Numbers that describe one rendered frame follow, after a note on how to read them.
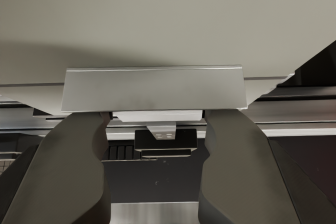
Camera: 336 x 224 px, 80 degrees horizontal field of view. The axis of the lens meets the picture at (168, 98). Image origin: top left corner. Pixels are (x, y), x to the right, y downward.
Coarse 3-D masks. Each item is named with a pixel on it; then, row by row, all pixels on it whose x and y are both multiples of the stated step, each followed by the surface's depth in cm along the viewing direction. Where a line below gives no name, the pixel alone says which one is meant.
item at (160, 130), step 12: (144, 132) 39; (156, 132) 29; (168, 132) 29; (180, 132) 39; (192, 132) 38; (144, 144) 38; (156, 144) 38; (168, 144) 38; (180, 144) 38; (192, 144) 38; (144, 156) 39; (156, 156) 41; (168, 156) 43
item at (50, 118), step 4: (36, 112) 20; (40, 112) 20; (44, 112) 20; (36, 116) 20; (40, 116) 20; (44, 116) 20; (48, 116) 20; (52, 116) 20; (56, 116) 20; (60, 116) 20; (64, 116) 20; (116, 116) 22; (48, 120) 22; (52, 120) 22; (56, 120) 22; (60, 120) 22
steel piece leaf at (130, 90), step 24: (72, 72) 10; (96, 72) 10; (120, 72) 10; (144, 72) 10; (168, 72) 10; (192, 72) 10; (216, 72) 10; (240, 72) 10; (72, 96) 9; (96, 96) 9; (120, 96) 9; (144, 96) 9; (168, 96) 9; (192, 96) 9; (216, 96) 9; (240, 96) 9
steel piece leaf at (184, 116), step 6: (132, 114) 19; (138, 114) 19; (144, 114) 19; (150, 114) 19; (156, 114) 19; (162, 114) 19; (168, 114) 19; (174, 114) 19; (180, 114) 19; (186, 114) 19; (192, 114) 19; (198, 114) 19; (126, 120) 22; (132, 120) 22; (138, 120) 22; (144, 120) 22; (150, 120) 22; (156, 120) 22; (162, 120) 22; (168, 120) 22; (174, 120) 22
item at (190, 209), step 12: (120, 204) 18; (132, 204) 18; (144, 204) 18; (156, 204) 18; (168, 204) 18; (180, 204) 18; (192, 204) 18; (120, 216) 18; (132, 216) 18; (144, 216) 18; (156, 216) 18; (168, 216) 18; (180, 216) 18; (192, 216) 18
